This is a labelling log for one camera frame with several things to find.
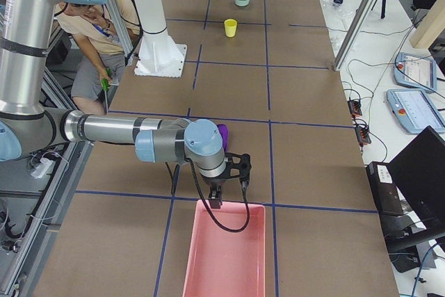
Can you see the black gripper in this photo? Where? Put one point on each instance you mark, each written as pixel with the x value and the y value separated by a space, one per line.
pixel 215 183

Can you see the purple cloth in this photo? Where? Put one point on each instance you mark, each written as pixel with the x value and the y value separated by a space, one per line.
pixel 224 132

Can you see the yellow plastic cup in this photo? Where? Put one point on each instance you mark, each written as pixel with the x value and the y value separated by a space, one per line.
pixel 230 26

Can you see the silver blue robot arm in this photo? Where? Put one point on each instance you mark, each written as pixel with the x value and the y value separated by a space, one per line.
pixel 27 126

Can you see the black computer box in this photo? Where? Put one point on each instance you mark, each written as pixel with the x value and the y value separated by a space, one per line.
pixel 384 191

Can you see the pink plastic bin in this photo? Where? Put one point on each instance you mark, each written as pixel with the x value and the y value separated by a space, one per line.
pixel 222 263

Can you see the orange black connector lower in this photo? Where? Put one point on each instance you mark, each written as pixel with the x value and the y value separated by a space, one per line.
pixel 362 134

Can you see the orange black connector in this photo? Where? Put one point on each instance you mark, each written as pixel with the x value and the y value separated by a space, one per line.
pixel 354 107
pixel 362 134

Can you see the orange black connector upper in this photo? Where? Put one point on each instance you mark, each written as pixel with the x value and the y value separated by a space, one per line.
pixel 354 107

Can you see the white power strip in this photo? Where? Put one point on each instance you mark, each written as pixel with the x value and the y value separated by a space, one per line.
pixel 41 168

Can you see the black monitor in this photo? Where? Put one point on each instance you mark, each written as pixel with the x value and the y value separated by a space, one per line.
pixel 418 172

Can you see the seated person beige shirt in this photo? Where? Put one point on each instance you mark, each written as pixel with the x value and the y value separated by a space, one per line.
pixel 94 32

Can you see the lower teach pendant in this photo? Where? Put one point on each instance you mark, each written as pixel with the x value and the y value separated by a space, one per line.
pixel 414 110

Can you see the teach pendant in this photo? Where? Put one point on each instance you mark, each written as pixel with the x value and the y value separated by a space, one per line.
pixel 415 71
pixel 414 110

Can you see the upper teach pendant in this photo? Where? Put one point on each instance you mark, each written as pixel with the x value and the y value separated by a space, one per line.
pixel 415 71

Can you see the wooden beam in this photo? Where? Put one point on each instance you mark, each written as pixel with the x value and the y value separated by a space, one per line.
pixel 430 28

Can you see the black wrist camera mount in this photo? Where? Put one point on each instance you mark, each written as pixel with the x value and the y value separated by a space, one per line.
pixel 238 166

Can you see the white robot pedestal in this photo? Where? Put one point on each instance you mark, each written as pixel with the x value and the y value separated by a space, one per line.
pixel 159 55

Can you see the green handled tool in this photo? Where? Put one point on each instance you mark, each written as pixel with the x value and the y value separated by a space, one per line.
pixel 105 87

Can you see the aluminium frame post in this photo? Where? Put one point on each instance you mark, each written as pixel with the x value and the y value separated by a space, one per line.
pixel 352 33

